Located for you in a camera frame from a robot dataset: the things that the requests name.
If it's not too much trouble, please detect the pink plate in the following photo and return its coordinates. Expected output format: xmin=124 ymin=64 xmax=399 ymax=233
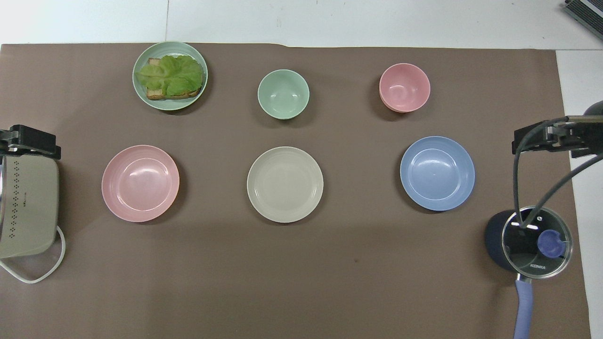
xmin=101 ymin=145 xmax=180 ymax=223

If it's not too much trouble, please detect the dark blue pot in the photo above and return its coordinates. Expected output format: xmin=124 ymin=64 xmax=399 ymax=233
xmin=484 ymin=207 xmax=535 ymax=339

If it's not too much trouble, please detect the white power cable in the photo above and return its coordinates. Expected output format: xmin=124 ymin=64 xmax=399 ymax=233
xmin=0 ymin=225 xmax=66 ymax=284

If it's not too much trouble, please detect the blue plate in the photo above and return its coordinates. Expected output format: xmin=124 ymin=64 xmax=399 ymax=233
xmin=400 ymin=136 xmax=476 ymax=211

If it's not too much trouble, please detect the green bowl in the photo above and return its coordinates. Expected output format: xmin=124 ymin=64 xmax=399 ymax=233
xmin=257 ymin=69 xmax=310 ymax=120

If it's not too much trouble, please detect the toast slice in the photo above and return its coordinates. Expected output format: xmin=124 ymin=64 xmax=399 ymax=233
xmin=146 ymin=57 xmax=204 ymax=101

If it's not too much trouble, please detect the beige plate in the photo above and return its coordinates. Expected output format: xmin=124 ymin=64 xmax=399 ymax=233
xmin=246 ymin=146 xmax=324 ymax=224

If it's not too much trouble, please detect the black cable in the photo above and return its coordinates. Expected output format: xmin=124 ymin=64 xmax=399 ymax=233
xmin=523 ymin=152 xmax=603 ymax=229
xmin=513 ymin=115 xmax=573 ymax=231

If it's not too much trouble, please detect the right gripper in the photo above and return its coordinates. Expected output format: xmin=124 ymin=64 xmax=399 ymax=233
xmin=513 ymin=116 xmax=603 ymax=159

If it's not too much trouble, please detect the pink bowl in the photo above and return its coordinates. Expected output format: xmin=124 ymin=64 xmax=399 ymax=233
xmin=379 ymin=63 xmax=431 ymax=113

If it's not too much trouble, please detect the green lettuce leaf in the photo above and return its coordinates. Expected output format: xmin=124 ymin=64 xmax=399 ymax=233
xmin=136 ymin=55 xmax=204 ymax=96

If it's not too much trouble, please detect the glass lid with blue knob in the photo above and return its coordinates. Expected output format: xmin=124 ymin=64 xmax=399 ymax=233
xmin=501 ymin=206 xmax=574 ymax=279

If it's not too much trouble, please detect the beige toaster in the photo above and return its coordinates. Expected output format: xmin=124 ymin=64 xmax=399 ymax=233
xmin=0 ymin=154 xmax=60 ymax=259

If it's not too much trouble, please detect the green plate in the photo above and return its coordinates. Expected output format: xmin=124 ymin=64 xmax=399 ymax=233
xmin=132 ymin=41 xmax=209 ymax=112

